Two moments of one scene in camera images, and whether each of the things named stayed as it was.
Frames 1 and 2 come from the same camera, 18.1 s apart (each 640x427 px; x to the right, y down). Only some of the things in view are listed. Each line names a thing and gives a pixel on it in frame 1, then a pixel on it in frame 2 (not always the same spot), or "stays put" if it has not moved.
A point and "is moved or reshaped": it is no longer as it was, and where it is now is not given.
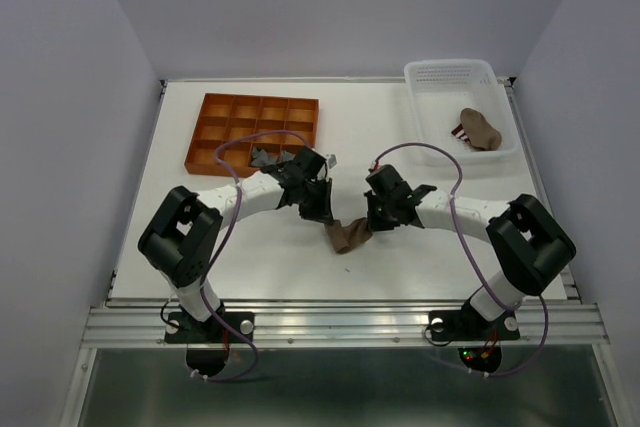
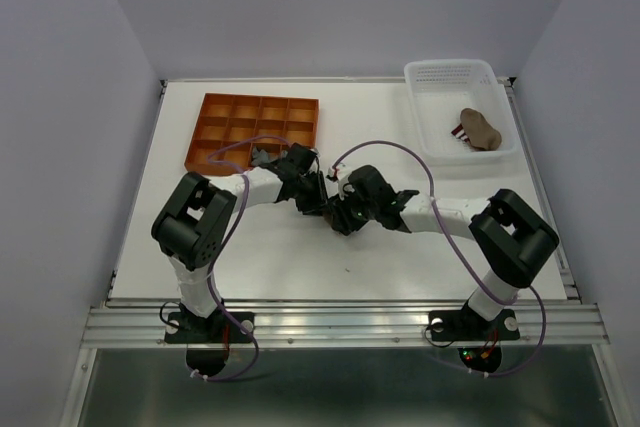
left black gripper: x=322 y=212 stays put
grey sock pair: x=260 y=158 stays put
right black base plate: x=468 y=325 stays put
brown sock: x=348 y=237 is moved or reshaped
